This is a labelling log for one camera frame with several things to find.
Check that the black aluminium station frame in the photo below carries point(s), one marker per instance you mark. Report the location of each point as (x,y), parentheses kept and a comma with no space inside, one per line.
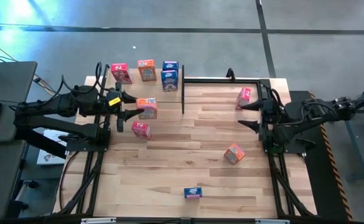
(222,81)

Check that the dark metal stand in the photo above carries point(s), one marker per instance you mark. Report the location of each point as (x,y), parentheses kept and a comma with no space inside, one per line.
(354,146)

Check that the silver aluminium extrusion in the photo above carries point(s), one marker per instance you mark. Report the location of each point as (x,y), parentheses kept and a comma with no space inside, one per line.
(272,221)
(97,220)

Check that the wooden shelf board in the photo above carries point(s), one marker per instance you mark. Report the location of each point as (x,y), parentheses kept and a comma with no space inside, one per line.
(160,96)

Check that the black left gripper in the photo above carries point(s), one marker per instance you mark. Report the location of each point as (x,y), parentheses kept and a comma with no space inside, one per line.
(114,109)

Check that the orange Mini-Wheats cereal box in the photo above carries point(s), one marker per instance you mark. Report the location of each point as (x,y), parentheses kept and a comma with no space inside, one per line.
(234,154)
(147,71)
(147,110)

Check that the black desk base beam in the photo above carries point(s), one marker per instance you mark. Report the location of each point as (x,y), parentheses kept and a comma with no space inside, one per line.
(35,140)

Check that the black curved bracket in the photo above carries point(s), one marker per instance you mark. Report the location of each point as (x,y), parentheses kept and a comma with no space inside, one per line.
(230,74)

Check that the white printed box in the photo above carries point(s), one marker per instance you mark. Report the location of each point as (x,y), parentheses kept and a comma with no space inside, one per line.
(49,155)

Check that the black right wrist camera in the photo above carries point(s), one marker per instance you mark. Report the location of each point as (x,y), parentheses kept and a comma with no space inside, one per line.
(269,99)

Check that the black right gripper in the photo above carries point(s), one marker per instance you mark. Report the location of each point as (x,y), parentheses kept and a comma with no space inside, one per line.
(270,121)

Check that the grey desk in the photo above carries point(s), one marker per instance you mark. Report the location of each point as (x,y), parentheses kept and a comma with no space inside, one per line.
(1,183)
(10,90)

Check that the yellow label tag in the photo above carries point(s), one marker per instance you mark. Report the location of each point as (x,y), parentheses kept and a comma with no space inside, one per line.
(114,101)

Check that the black hazard-striped floor mat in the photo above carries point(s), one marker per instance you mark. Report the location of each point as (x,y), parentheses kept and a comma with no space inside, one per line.
(328,193)

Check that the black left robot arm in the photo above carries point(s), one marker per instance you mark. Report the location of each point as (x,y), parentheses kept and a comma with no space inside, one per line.
(44,107)

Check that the black metal shelf leg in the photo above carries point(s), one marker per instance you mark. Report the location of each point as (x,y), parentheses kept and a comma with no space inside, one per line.
(106,70)

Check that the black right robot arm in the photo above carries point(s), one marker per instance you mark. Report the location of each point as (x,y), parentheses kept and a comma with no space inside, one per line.
(318,113)

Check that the blue Frosted Flakes cereal box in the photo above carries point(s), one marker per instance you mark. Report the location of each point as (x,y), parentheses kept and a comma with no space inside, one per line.
(169,81)
(170,65)
(193,192)

